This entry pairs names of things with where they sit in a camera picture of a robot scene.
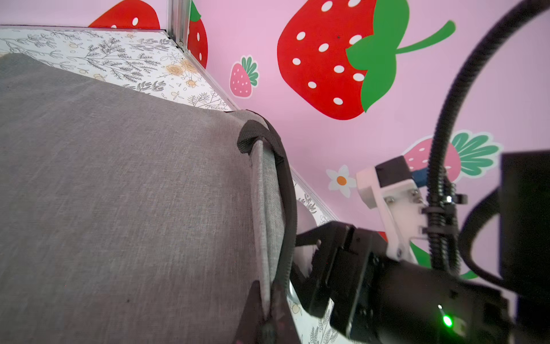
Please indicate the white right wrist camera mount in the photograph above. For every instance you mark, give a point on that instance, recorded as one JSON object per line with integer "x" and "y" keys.
{"x": 390, "y": 189}

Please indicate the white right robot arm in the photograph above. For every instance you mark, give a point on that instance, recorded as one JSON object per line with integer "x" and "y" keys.
{"x": 504, "y": 242}

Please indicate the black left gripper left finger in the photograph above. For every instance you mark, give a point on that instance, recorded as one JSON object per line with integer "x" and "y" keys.
{"x": 252, "y": 325}

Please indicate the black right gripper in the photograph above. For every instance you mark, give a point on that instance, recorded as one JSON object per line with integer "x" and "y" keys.
{"x": 379, "y": 300}

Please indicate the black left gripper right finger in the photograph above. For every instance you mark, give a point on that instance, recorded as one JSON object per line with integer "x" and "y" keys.
{"x": 281, "y": 326}

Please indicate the floral patterned table mat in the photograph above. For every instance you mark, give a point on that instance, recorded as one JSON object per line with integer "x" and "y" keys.
{"x": 129, "y": 64}

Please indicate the grey laptop bag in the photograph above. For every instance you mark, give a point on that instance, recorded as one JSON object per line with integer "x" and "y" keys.
{"x": 129, "y": 206}

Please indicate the aluminium frame post right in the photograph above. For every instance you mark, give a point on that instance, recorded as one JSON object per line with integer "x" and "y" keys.
{"x": 178, "y": 22}

